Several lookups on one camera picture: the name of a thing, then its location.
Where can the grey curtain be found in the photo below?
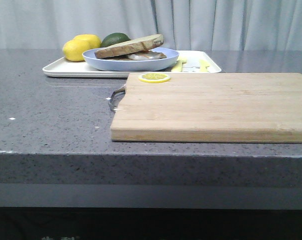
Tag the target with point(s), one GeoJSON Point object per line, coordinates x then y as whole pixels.
{"type": "Point", "coordinates": [218, 25]}

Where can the metal cutting board handle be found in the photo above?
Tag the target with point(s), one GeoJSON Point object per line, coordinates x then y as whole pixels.
{"type": "Point", "coordinates": [112, 100]}

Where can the white bear tray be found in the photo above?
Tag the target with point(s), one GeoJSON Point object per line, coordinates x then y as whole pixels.
{"type": "Point", "coordinates": [63, 68]}

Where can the back yellow lemon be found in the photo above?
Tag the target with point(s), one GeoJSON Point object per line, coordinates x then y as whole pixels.
{"type": "Point", "coordinates": [93, 40]}

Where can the lemon slice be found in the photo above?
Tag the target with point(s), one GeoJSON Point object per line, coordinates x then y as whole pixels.
{"type": "Point", "coordinates": [154, 77]}

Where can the light blue plate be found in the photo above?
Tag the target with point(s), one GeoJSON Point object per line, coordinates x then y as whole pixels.
{"type": "Point", "coordinates": [129, 65]}

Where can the yellow lemon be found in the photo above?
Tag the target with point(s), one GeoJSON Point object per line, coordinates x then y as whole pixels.
{"type": "Point", "coordinates": [93, 40]}
{"type": "Point", "coordinates": [73, 49]}

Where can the green lime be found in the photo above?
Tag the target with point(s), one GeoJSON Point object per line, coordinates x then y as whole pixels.
{"type": "Point", "coordinates": [114, 38]}

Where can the bread slice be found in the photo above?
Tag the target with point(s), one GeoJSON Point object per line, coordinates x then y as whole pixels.
{"type": "Point", "coordinates": [122, 58]}
{"type": "Point", "coordinates": [129, 47]}

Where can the front yellow lemon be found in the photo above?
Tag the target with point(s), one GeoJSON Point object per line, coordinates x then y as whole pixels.
{"type": "Point", "coordinates": [73, 49]}

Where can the wooden cutting board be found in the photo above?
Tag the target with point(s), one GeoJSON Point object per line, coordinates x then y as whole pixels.
{"type": "Point", "coordinates": [211, 108]}

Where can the yellow plastic knife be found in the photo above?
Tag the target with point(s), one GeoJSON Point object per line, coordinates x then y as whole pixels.
{"type": "Point", "coordinates": [204, 66]}

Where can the fried egg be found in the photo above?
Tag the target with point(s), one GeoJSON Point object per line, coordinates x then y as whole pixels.
{"type": "Point", "coordinates": [146, 55]}

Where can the yellow plastic fork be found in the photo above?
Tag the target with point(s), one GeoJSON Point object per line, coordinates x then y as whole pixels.
{"type": "Point", "coordinates": [178, 67]}

